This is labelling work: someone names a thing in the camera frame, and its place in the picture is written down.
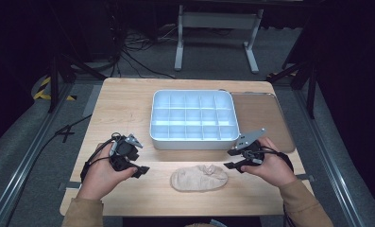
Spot person's left hand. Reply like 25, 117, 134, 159
76, 142, 139, 201

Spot aluminium floor rail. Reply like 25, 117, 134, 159
0, 84, 77, 227
293, 88, 367, 227

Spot black metal stand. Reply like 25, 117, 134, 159
265, 60, 319, 120
47, 51, 108, 114

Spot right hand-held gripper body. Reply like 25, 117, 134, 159
234, 128, 267, 168

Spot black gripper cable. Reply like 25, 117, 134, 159
79, 131, 122, 183
243, 148, 295, 173

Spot brown box lid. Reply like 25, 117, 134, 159
230, 92, 297, 154

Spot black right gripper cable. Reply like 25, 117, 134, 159
243, 148, 295, 173

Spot person's right hand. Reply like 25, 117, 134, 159
240, 136, 298, 189

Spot white divided storage box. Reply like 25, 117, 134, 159
149, 89, 241, 150

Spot black taped floor cable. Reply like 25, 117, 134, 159
5, 113, 94, 227

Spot black floor cables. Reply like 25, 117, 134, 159
109, 26, 177, 79

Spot yellow black floor tape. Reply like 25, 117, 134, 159
33, 76, 77, 102

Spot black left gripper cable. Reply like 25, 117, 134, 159
79, 131, 122, 183

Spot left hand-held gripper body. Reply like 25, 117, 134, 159
109, 133, 144, 173

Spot white metal stand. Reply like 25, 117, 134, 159
174, 4, 264, 75

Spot beige sock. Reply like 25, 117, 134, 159
170, 164, 230, 192

